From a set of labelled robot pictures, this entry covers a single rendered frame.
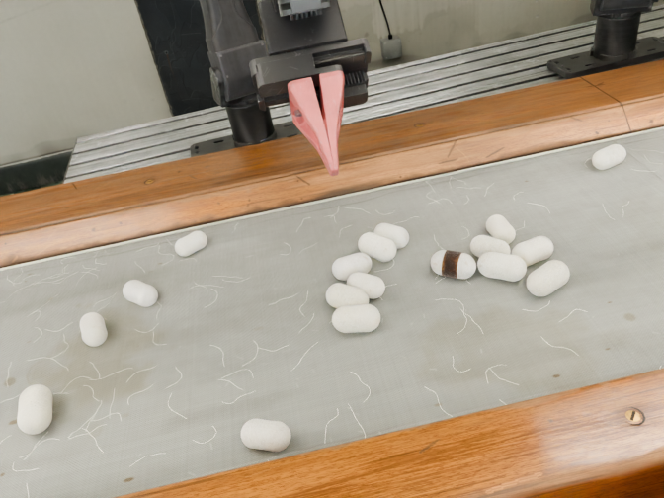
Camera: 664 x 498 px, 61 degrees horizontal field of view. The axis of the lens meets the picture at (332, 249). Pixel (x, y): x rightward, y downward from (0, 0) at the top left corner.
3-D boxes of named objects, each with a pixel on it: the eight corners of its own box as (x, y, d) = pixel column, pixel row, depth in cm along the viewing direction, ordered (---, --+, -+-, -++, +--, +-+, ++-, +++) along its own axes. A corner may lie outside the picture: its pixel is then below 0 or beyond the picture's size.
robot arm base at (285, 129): (315, 88, 81) (306, 72, 87) (176, 120, 79) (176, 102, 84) (324, 138, 86) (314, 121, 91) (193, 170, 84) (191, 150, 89)
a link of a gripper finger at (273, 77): (364, 151, 45) (338, 47, 47) (275, 169, 44) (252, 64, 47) (360, 181, 51) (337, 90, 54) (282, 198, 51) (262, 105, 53)
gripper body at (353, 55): (373, 55, 47) (353, -20, 49) (252, 80, 46) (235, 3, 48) (369, 95, 53) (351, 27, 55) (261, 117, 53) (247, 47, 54)
